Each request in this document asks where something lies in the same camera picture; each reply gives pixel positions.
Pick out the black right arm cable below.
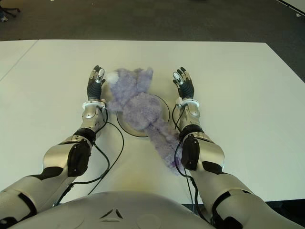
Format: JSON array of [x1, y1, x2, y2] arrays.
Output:
[[172, 104, 210, 224]]

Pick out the white panel edge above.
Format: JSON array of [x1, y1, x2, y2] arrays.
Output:
[[276, 0, 305, 12]]

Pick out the purple plush doll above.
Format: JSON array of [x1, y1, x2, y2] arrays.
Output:
[[105, 67, 185, 177]]

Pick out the silver robot torso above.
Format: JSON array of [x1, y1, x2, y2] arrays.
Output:
[[9, 190, 215, 229]]

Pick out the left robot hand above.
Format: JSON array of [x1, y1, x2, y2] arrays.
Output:
[[87, 65, 106, 102]]

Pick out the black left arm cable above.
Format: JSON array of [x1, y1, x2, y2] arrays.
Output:
[[52, 104, 124, 208]]

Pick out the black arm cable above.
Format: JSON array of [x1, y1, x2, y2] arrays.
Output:
[[52, 104, 124, 208], [172, 104, 210, 224]]

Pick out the black office chair base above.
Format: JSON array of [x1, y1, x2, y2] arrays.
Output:
[[0, 6, 21, 18]]

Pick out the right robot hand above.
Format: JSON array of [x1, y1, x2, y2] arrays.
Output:
[[172, 67, 196, 100]]

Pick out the white plate black rim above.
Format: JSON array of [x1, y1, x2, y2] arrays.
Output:
[[116, 94, 170, 138]]

